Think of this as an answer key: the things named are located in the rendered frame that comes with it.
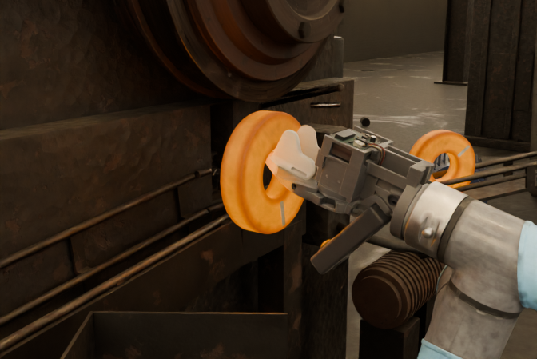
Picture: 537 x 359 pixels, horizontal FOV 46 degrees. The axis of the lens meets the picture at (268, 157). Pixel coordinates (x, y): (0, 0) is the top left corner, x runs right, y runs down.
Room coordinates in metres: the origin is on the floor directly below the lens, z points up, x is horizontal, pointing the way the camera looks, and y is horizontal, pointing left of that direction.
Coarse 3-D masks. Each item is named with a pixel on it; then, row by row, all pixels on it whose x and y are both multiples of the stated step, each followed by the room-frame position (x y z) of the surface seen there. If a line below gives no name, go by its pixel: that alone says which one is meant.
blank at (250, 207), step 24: (264, 120) 0.73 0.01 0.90; (288, 120) 0.78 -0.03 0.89; (240, 144) 0.71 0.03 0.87; (264, 144) 0.73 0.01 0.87; (240, 168) 0.70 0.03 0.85; (240, 192) 0.69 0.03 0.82; (264, 192) 0.73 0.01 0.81; (288, 192) 0.77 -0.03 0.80; (240, 216) 0.71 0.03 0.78; (264, 216) 0.73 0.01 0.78; (288, 216) 0.77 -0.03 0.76
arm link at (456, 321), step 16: (448, 288) 0.60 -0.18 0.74; (448, 304) 0.59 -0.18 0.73; (464, 304) 0.57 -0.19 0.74; (480, 304) 0.56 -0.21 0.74; (432, 320) 0.60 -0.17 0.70; (448, 320) 0.58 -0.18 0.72; (464, 320) 0.57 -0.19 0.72; (480, 320) 0.56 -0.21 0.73; (496, 320) 0.56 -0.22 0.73; (512, 320) 0.56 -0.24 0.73; (432, 336) 0.59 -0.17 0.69; (448, 336) 0.57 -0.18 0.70; (464, 336) 0.56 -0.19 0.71; (480, 336) 0.56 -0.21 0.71; (496, 336) 0.56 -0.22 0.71; (432, 352) 0.58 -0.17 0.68; (448, 352) 0.57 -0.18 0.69; (464, 352) 0.56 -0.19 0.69; (480, 352) 0.56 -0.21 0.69; (496, 352) 0.56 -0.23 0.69
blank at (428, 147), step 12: (432, 132) 1.29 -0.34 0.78; (444, 132) 1.28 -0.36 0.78; (420, 144) 1.27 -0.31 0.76; (432, 144) 1.26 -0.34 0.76; (444, 144) 1.27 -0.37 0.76; (456, 144) 1.28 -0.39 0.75; (468, 144) 1.29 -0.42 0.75; (420, 156) 1.26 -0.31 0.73; (432, 156) 1.26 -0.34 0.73; (456, 156) 1.28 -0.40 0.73; (468, 156) 1.29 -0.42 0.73; (456, 168) 1.29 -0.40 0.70; (468, 168) 1.29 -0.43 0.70; (432, 180) 1.27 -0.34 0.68; (444, 180) 1.29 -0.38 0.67
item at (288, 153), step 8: (288, 136) 0.72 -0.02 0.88; (296, 136) 0.71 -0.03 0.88; (280, 144) 0.73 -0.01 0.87; (288, 144) 0.72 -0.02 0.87; (296, 144) 0.71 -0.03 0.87; (272, 152) 0.76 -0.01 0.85; (280, 152) 0.73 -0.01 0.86; (288, 152) 0.72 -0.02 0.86; (296, 152) 0.71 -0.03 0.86; (272, 160) 0.73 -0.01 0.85; (280, 160) 0.73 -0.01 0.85; (288, 160) 0.72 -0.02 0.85; (296, 160) 0.71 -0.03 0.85; (304, 160) 0.71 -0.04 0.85; (312, 160) 0.70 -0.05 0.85; (272, 168) 0.73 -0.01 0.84; (288, 168) 0.72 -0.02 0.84; (296, 168) 0.71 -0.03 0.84; (304, 168) 0.71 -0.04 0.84; (312, 168) 0.70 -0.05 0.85; (304, 176) 0.70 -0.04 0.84; (312, 176) 0.70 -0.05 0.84
